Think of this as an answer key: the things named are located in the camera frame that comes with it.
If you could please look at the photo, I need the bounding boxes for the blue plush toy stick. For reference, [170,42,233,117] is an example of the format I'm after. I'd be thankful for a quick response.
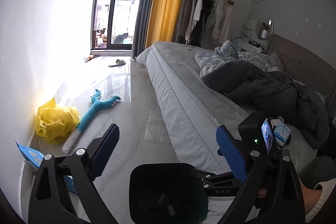
[62,89,121,154]

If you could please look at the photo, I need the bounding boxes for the white dresser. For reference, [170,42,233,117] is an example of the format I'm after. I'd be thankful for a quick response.
[232,19,264,53]

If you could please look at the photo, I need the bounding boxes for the person's right hand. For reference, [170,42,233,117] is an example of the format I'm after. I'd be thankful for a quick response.
[299,179,322,214]

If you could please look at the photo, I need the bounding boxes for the bubble wrap sheet on floor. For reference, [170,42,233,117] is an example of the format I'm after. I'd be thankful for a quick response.
[145,111,171,145]

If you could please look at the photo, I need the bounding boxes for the yellow plastic bag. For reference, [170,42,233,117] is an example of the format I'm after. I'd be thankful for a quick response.
[35,98,80,145]

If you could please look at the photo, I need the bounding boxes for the round vanity mirror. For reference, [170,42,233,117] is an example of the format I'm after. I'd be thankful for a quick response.
[255,15,274,40]

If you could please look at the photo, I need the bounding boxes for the beige headboard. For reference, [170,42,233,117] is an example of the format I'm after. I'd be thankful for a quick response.
[266,34,336,112]

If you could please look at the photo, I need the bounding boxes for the beige pillow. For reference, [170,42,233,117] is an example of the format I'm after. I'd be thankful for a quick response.
[271,52,285,72]

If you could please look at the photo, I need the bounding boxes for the grey curtain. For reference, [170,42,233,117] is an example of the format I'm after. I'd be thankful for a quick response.
[131,0,153,59]

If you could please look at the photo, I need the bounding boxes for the clothes rack with garments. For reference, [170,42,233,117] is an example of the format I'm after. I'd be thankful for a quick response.
[173,0,235,50]

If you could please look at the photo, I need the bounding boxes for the black trash bin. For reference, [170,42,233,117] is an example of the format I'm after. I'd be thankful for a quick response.
[129,163,209,223]

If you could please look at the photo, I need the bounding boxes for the grey slipper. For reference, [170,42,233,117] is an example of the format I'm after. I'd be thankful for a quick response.
[108,59,126,68]

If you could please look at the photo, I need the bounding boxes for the white rolled sock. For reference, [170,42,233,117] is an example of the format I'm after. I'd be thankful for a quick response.
[270,117,284,128]

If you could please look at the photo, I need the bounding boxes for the blue tissue pack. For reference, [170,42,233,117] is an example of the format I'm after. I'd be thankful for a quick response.
[274,122,291,147]

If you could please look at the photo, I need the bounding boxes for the dark grey fluffy blanket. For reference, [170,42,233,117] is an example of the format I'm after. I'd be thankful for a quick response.
[200,60,329,149]

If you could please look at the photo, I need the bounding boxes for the blue floral duvet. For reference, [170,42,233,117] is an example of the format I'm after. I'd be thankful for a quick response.
[194,40,280,77]

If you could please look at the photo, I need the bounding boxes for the grey cat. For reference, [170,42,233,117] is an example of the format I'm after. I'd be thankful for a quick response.
[113,33,129,44]

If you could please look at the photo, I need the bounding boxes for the blue snack bag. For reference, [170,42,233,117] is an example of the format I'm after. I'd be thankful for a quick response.
[15,140,77,195]

